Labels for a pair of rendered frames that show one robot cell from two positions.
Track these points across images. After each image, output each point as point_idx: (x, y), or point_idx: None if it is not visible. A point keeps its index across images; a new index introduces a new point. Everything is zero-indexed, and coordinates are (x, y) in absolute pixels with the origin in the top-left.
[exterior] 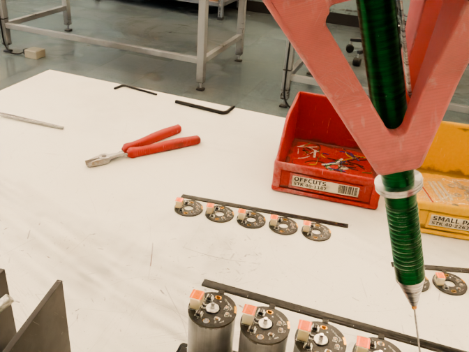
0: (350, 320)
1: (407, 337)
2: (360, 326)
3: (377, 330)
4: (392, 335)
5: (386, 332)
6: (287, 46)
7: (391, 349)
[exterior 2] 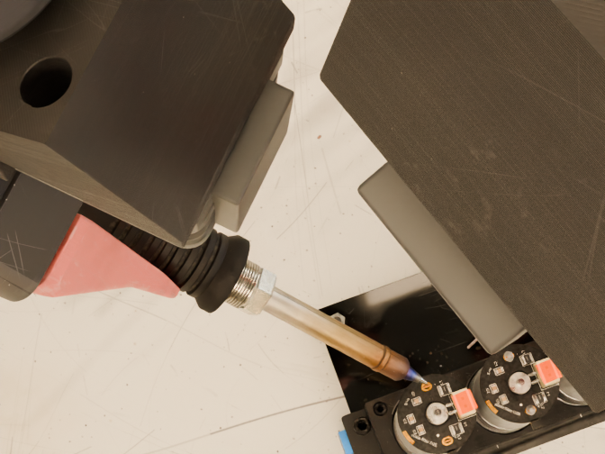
0: (591, 422)
1: (504, 451)
2: (572, 422)
3: (548, 433)
4: (524, 438)
5: (534, 440)
6: None
7: (512, 410)
